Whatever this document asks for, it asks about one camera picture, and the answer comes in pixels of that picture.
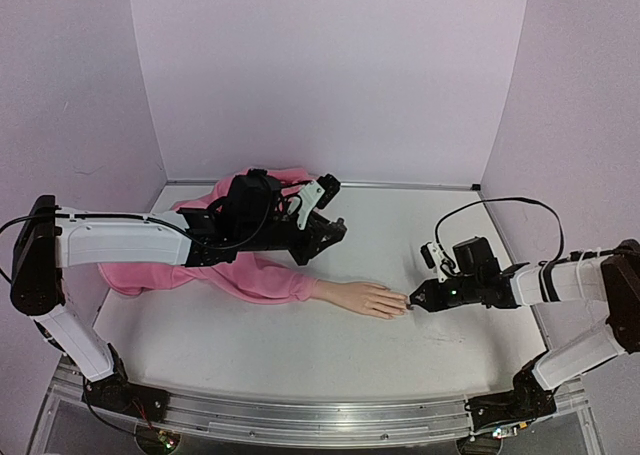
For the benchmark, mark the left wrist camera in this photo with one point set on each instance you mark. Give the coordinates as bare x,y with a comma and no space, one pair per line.
314,194

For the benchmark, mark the mannequin hand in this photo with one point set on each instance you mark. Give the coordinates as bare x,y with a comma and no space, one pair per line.
362,298

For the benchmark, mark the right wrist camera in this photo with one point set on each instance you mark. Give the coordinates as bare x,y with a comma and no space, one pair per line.
437,260

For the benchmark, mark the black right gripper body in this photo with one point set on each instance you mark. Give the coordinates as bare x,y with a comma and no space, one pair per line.
435,296

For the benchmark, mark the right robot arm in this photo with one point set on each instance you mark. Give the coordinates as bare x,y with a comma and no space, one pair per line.
589,299

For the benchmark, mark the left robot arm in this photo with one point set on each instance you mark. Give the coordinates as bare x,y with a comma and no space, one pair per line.
59,249

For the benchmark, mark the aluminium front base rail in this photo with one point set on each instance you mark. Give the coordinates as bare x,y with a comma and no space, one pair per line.
297,424

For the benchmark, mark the pink sweatshirt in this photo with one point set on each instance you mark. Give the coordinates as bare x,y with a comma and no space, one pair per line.
249,278

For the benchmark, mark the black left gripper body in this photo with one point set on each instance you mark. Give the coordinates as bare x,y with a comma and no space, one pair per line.
263,236

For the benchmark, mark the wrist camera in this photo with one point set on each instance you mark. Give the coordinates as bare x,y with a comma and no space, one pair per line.
437,260
314,194

